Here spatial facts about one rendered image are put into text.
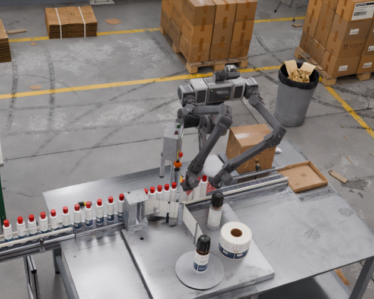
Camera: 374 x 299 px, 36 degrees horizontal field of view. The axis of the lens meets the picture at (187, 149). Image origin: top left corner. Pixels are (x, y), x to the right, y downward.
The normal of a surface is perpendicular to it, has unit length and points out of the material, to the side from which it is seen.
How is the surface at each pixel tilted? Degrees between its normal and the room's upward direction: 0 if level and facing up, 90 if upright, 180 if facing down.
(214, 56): 92
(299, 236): 0
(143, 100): 0
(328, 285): 0
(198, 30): 88
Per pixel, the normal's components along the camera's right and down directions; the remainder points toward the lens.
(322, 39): -0.92, 0.22
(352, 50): 0.39, 0.59
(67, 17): 0.08, -0.78
